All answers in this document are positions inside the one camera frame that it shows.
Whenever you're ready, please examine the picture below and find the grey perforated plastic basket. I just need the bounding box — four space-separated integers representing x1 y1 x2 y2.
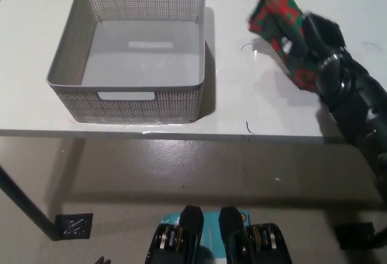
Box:
45 0 207 124

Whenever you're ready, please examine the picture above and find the black teal robot body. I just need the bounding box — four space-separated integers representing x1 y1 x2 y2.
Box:
145 205 293 264

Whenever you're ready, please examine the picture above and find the black metal table leg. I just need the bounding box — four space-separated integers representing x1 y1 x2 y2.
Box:
0 166 63 242

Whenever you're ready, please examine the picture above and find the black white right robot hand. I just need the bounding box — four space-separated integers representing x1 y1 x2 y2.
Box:
282 11 346 65

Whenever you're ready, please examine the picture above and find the red green coffee bean bag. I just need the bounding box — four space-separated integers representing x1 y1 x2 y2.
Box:
247 0 322 91

